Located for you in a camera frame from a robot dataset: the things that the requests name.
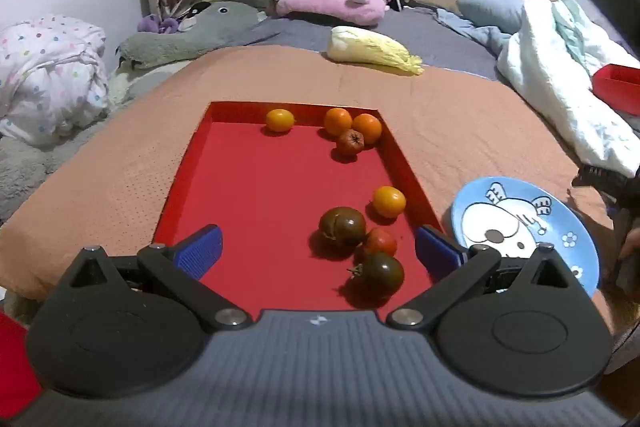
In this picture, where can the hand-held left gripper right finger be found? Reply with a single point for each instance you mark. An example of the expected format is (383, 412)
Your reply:
(440, 252)

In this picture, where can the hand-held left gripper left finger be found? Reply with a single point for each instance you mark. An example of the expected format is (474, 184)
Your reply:
(197, 252)

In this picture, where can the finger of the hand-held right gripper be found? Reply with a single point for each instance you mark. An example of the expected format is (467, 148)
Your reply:
(602, 182)

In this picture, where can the blue cartoon plate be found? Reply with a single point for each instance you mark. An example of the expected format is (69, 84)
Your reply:
(510, 227)

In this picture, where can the red tray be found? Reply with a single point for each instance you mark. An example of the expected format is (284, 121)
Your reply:
(270, 187)

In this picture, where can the orange mandarin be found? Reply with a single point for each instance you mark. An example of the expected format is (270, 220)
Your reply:
(368, 127)
(338, 121)

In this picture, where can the person's right hand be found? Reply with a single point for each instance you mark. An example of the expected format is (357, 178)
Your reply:
(631, 244)

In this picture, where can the small red tomato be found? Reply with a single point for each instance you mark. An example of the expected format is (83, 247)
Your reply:
(381, 242)

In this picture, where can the dark green-red tomato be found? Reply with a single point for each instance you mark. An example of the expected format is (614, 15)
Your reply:
(377, 275)
(342, 227)

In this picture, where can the yellow-orange citrus fruit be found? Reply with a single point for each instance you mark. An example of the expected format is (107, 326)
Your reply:
(389, 201)
(279, 120)

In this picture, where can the red box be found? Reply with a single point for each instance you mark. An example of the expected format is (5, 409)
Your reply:
(620, 87)

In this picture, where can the white quilt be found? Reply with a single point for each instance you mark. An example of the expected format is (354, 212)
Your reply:
(550, 72)

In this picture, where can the orange blanket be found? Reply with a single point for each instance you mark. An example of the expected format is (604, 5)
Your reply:
(450, 117)

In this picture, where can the small brown tomato far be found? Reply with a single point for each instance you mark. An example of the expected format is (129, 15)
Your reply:
(349, 142)

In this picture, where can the grey fluffy blanket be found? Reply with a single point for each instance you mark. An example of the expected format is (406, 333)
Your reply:
(25, 177)

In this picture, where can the light blue cloth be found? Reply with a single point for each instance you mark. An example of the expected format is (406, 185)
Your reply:
(470, 32)

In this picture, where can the light blue pillow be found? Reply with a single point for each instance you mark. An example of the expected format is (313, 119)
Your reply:
(490, 9)

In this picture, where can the grey bed sheet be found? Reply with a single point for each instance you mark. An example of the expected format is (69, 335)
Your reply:
(435, 42)

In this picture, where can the red box lid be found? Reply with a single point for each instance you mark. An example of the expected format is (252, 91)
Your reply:
(15, 357)

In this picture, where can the napa cabbage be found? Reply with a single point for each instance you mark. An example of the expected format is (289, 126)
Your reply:
(365, 47)

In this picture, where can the grey plush toy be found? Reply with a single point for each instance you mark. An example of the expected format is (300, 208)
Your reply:
(200, 32)

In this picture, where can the purple plush toy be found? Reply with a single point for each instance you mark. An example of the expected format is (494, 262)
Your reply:
(155, 24)

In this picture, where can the white polka-dot blanket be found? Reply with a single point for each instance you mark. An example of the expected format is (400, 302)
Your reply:
(50, 72)

